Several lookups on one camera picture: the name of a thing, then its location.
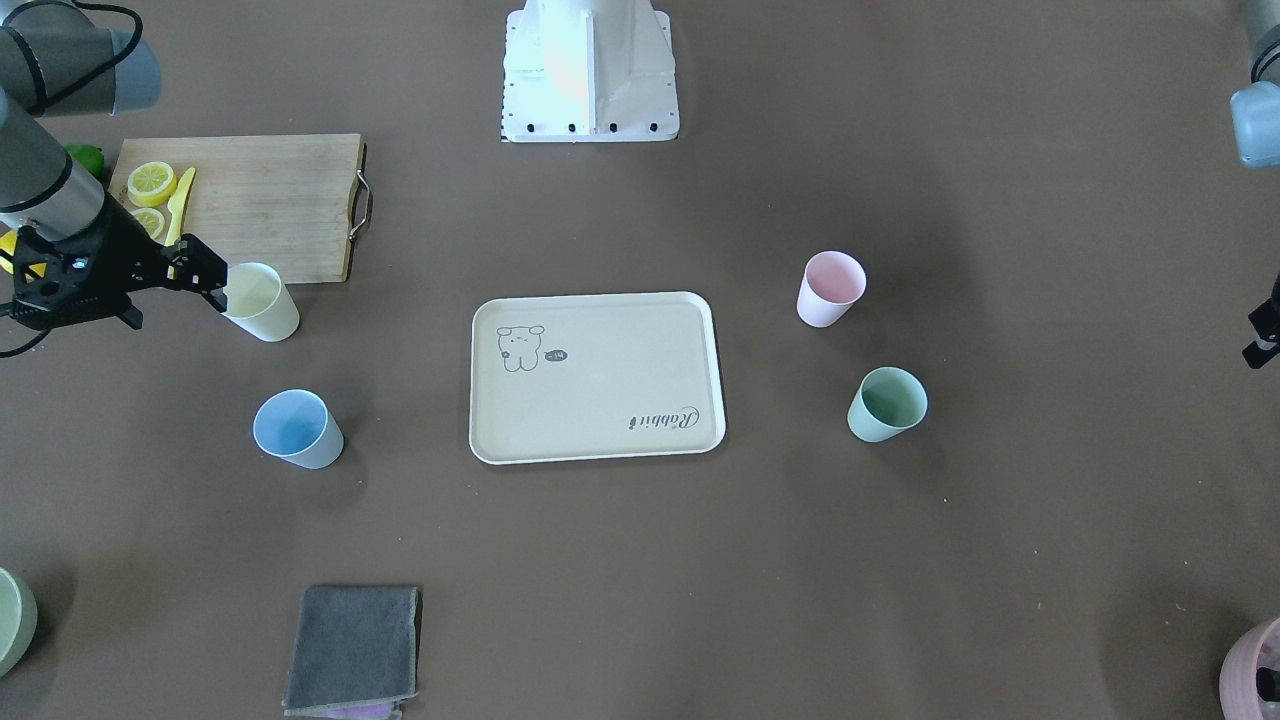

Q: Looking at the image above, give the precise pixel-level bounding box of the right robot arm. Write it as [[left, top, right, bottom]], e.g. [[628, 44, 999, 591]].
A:
[[1, 1, 228, 332]]

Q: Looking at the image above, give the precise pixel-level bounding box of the cream rabbit tray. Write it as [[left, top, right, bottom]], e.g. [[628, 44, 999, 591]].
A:
[[468, 291, 727, 465]]

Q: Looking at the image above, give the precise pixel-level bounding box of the light blue cup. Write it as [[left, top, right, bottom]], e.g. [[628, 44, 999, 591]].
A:
[[252, 389, 346, 470]]

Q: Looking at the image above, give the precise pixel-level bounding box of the lemon slice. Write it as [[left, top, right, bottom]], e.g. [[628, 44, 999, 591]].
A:
[[131, 208, 166, 241], [125, 161, 178, 208]]

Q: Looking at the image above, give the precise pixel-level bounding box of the grey folded cloth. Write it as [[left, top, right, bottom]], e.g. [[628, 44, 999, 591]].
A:
[[282, 585, 420, 719]]

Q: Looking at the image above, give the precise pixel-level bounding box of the mint green cup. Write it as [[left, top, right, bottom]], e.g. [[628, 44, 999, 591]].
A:
[[847, 366, 929, 443]]

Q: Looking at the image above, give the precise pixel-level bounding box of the pale yellow cup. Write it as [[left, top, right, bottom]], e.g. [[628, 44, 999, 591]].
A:
[[221, 263, 300, 342]]

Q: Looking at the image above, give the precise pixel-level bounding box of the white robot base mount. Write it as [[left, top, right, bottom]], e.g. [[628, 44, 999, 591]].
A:
[[500, 1, 681, 143]]

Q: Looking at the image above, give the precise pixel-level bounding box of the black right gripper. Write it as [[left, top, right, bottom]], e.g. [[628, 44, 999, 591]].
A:
[[12, 206, 228, 331]]

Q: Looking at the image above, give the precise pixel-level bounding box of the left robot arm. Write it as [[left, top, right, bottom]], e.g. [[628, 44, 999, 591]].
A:
[[1229, 1, 1279, 369]]

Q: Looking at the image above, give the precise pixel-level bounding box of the pink cup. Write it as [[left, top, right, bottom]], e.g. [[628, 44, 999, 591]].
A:
[[796, 250, 867, 328]]

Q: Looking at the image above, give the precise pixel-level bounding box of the mint green bowl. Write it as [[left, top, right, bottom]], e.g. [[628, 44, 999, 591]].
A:
[[0, 568, 38, 676]]

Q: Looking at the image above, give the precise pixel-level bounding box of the yellow plastic knife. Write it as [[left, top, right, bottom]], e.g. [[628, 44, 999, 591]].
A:
[[164, 167, 197, 247]]

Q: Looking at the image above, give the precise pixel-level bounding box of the wooden cutting board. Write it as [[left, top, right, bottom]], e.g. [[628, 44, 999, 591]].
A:
[[109, 133, 366, 284]]

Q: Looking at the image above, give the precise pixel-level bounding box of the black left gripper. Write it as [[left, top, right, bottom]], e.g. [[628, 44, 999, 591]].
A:
[[1242, 277, 1280, 369]]

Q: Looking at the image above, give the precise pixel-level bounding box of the pink mixing bowl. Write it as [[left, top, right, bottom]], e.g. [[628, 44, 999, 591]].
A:
[[1219, 618, 1279, 719]]

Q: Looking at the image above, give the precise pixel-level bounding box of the green lime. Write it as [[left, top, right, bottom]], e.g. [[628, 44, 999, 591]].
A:
[[63, 143, 108, 182]]

